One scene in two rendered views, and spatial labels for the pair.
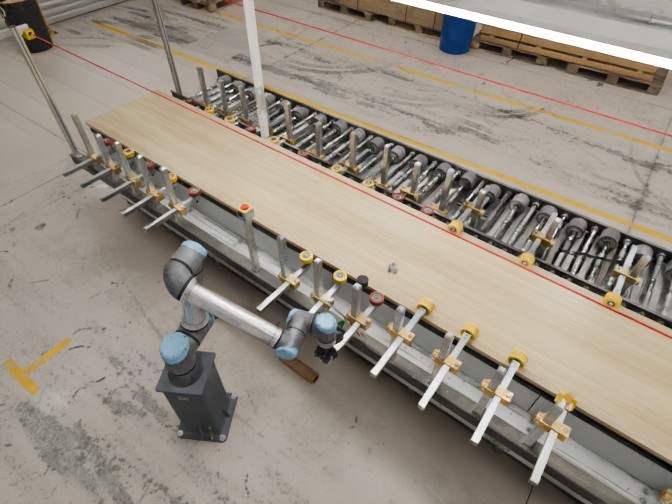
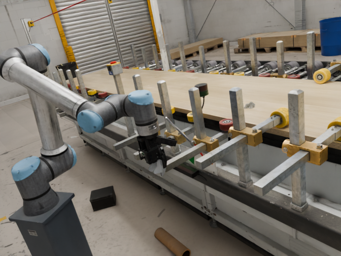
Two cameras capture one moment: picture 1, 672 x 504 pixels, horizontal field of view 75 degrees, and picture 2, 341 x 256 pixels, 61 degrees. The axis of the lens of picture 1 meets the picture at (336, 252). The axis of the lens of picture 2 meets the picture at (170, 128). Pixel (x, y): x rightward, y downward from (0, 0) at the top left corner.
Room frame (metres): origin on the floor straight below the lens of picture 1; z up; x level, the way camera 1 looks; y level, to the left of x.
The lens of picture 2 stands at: (0.10, -0.42, 1.45)
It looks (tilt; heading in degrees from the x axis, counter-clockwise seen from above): 21 degrees down; 20
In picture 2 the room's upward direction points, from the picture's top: 12 degrees counter-clockwise
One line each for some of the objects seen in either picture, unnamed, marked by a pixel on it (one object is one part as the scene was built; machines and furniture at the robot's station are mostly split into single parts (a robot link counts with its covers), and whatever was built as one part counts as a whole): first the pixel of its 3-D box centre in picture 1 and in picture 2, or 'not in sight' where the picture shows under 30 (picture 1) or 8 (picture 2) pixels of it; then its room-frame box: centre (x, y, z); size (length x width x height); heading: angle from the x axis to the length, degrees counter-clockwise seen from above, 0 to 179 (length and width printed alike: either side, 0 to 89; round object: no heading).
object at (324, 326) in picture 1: (325, 327); (142, 107); (1.09, 0.04, 1.14); 0.10 x 0.09 x 0.12; 72
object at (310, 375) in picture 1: (298, 367); (171, 243); (1.48, 0.25, 0.04); 0.30 x 0.08 x 0.08; 53
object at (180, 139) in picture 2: (321, 298); (174, 135); (1.49, 0.08, 0.82); 0.13 x 0.06 x 0.05; 53
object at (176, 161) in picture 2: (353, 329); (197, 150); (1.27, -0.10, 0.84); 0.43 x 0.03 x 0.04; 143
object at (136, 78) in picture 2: (284, 265); (144, 113); (1.65, 0.29, 0.92); 0.03 x 0.03 x 0.48; 53
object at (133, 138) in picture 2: (285, 286); (145, 133); (1.58, 0.29, 0.81); 0.43 x 0.03 x 0.04; 143
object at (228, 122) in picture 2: (376, 302); (228, 130); (1.44, -0.23, 0.85); 0.08 x 0.08 x 0.11
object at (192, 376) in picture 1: (183, 366); (38, 197); (1.15, 0.81, 0.65); 0.19 x 0.19 x 0.10
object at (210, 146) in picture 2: (358, 319); (205, 142); (1.34, -0.13, 0.85); 0.13 x 0.06 x 0.05; 53
